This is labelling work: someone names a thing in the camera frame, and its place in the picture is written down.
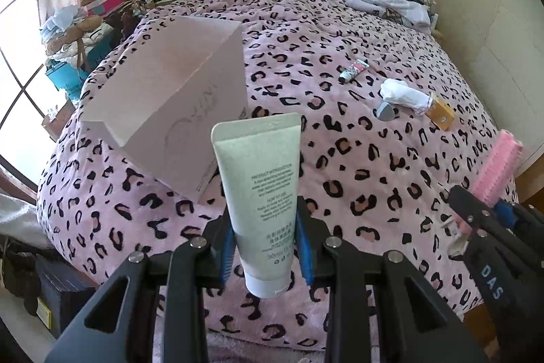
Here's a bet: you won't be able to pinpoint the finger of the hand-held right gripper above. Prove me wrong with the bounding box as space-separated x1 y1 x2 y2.
495 201 544 236
448 185 544 347

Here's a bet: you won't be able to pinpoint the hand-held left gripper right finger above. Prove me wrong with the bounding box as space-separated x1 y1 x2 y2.
295 197 489 363

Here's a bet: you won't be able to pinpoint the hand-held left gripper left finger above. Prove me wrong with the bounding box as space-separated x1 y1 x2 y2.
45 214 234 363

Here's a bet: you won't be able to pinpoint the pink comb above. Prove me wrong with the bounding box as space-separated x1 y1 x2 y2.
444 129 523 249

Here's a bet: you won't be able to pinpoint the pale green cream tube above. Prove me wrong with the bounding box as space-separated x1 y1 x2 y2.
211 113 302 298

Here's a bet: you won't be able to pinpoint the small orange box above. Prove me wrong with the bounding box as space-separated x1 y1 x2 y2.
426 97 455 131

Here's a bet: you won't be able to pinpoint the white sock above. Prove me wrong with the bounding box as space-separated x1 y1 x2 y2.
379 78 434 118

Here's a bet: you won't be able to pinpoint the grey heart-shaped item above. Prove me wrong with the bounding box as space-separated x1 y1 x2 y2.
376 101 396 122

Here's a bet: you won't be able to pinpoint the white cardboard box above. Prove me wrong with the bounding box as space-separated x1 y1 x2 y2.
81 15 249 203

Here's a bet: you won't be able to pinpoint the small floral tube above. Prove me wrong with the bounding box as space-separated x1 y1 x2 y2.
339 59 369 83

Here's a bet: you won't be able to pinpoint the pink leopard print blanket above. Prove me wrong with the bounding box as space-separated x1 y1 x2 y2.
37 0 519 351

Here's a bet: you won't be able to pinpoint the black case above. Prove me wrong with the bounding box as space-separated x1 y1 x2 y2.
36 257 100 340

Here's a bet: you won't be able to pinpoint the yellow packet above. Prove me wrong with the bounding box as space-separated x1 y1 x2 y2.
37 297 52 327

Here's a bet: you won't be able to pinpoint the grey fabric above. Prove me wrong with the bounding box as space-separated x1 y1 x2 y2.
0 193 47 245

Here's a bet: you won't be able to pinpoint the brown paper bag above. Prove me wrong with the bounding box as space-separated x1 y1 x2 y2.
42 99 77 140

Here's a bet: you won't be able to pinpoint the pile of light clothes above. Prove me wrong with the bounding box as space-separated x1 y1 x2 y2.
337 0 438 34

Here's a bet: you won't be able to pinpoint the brown fuzzy tote bag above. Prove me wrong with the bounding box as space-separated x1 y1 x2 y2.
47 16 115 68

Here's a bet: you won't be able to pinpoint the window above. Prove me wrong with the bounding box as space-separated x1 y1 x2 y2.
0 0 56 202

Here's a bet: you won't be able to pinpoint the pink box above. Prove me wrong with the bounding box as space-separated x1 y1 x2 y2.
85 0 126 17

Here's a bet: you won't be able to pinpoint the light blue clothes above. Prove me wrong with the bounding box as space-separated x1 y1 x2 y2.
40 6 88 45

